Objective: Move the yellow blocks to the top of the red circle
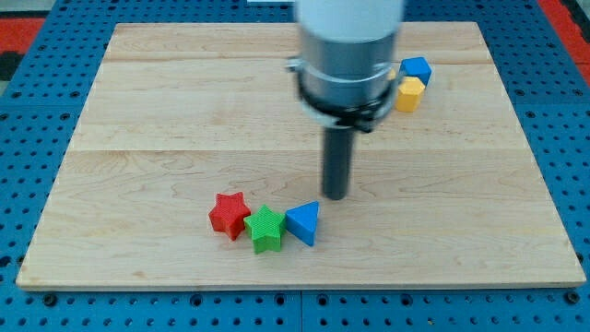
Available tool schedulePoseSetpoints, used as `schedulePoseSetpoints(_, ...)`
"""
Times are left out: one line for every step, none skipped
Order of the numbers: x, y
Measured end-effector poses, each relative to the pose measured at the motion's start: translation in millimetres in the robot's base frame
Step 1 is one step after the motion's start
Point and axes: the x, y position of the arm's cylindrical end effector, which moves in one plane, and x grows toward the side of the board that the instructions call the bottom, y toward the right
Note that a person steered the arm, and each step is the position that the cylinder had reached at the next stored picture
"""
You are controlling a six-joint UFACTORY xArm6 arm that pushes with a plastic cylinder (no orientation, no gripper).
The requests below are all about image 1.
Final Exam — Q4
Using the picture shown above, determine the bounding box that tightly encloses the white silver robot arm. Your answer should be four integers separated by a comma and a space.
288, 0, 405, 133

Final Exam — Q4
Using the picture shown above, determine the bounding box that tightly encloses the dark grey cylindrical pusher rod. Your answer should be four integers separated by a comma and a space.
322, 128, 355, 200

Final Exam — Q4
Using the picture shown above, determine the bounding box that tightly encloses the blue triangle block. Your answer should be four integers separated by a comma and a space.
286, 201, 320, 246

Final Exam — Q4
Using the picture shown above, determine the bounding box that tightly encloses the green star block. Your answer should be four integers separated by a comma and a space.
244, 205, 286, 255

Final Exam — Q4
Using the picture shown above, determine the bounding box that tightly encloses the red star block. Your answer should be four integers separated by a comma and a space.
208, 192, 251, 241

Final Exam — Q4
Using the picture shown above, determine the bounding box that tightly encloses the yellow hexagon block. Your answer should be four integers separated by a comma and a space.
395, 77, 426, 113

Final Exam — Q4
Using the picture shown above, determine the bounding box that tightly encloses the light wooden board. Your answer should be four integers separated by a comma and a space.
17, 22, 586, 291

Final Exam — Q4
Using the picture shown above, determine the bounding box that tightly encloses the blue pentagon block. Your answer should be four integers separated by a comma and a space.
399, 57, 432, 86

